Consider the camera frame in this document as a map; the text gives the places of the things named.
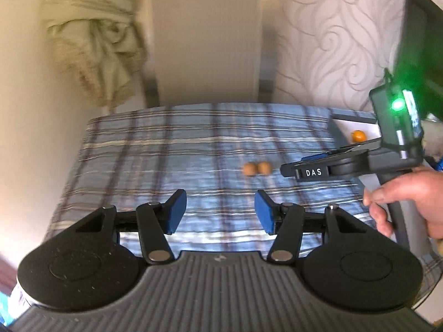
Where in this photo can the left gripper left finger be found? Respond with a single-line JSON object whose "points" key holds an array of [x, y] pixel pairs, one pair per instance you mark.
{"points": [[152, 221]]}

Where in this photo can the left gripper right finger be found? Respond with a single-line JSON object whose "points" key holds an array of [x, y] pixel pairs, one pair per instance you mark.
{"points": [[288, 222]]}

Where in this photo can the person's right hand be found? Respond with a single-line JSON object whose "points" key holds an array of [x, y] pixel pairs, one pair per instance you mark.
{"points": [[423, 186]]}

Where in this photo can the orange fruit in tray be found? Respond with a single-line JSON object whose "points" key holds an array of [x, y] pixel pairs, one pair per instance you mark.
{"points": [[358, 136]]}

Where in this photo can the white tray with grey rim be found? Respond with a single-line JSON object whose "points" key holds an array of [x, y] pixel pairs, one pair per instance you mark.
{"points": [[376, 162]]}

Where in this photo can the brown kiwi right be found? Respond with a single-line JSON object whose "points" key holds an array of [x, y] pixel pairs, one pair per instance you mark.
{"points": [[264, 168]]}

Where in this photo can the brown kiwi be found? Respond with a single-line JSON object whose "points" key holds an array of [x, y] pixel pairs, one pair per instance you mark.
{"points": [[264, 168], [250, 169]]}

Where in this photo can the black television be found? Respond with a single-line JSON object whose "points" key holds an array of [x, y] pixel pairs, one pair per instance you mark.
{"points": [[419, 62]]}

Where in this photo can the brown kiwi left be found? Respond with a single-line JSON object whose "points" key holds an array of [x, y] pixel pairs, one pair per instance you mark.
{"points": [[250, 169]]}

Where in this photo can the beige radiator panel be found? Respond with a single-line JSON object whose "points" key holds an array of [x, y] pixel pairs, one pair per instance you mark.
{"points": [[207, 51]]}

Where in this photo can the green fringed curtain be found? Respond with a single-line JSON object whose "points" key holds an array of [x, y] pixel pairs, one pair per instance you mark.
{"points": [[99, 43]]}

